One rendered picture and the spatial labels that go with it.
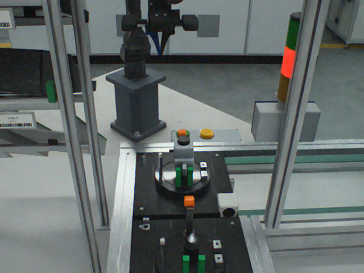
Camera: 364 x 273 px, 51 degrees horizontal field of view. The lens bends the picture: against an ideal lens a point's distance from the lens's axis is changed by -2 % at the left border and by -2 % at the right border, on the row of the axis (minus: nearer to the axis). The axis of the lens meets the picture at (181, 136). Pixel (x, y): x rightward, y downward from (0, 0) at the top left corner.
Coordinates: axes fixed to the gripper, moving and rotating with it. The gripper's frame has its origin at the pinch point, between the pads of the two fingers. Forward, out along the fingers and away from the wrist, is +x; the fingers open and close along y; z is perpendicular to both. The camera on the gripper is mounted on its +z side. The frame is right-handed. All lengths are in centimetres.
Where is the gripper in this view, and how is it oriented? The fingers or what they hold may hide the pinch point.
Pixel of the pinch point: (160, 42)
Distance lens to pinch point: 100.1
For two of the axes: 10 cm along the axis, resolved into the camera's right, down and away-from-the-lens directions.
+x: -0.2, 8.3, 5.5
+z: 0.6, 5.5, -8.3
